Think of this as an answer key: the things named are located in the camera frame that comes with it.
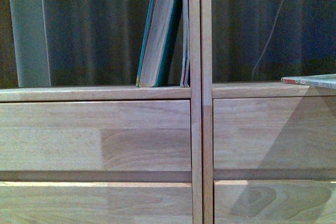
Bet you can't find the white book with red print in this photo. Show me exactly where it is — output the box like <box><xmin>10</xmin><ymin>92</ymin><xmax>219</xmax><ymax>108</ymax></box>
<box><xmin>281</xmin><ymin>74</ymin><xmax>335</xmax><ymax>89</ymax></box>

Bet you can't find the wooden shelf cabinet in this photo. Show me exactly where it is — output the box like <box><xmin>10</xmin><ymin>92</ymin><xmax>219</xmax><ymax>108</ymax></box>
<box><xmin>1</xmin><ymin>0</ymin><xmax>335</xmax><ymax>223</ymax></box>

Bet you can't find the thin white magazine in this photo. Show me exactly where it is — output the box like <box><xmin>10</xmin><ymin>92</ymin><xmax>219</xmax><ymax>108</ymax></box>
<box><xmin>180</xmin><ymin>0</ymin><xmax>190</xmax><ymax>88</ymax></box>

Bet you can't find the teal cover book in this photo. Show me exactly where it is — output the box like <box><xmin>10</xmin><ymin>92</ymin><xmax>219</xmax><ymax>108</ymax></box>
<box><xmin>136</xmin><ymin>0</ymin><xmax>182</xmax><ymax>88</ymax></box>

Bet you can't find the upper right wooden drawer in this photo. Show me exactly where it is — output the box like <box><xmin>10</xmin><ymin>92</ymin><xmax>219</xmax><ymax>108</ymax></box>
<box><xmin>213</xmin><ymin>97</ymin><xmax>335</xmax><ymax>169</ymax></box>

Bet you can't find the wooden drawer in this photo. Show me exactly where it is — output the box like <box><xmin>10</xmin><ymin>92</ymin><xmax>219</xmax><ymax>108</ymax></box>
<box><xmin>1</xmin><ymin>182</ymin><xmax>194</xmax><ymax>223</ymax></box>
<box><xmin>214</xmin><ymin>180</ymin><xmax>335</xmax><ymax>223</ymax></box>
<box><xmin>1</xmin><ymin>100</ymin><xmax>191</xmax><ymax>172</ymax></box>
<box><xmin>213</xmin><ymin>97</ymin><xmax>335</xmax><ymax>169</ymax></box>

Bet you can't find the lower right wooden drawer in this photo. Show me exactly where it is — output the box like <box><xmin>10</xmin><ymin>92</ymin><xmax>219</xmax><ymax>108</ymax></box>
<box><xmin>214</xmin><ymin>180</ymin><xmax>335</xmax><ymax>223</ymax></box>

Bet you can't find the upper left wooden drawer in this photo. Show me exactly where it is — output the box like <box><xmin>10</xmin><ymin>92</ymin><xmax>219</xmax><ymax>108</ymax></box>
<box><xmin>1</xmin><ymin>100</ymin><xmax>191</xmax><ymax>172</ymax></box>

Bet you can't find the frosted glass bookend panel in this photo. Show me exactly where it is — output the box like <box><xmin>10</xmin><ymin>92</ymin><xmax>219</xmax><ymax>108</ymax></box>
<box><xmin>9</xmin><ymin>0</ymin><xmax>51</xmax><ymax>88</ymax></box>

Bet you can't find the lower left wooden drawer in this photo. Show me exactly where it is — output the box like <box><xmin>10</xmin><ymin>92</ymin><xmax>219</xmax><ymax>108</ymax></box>
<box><xmin>1</xmin><ymin>182</ymin><xmax>194</xmax><ymax>223</ymax></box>

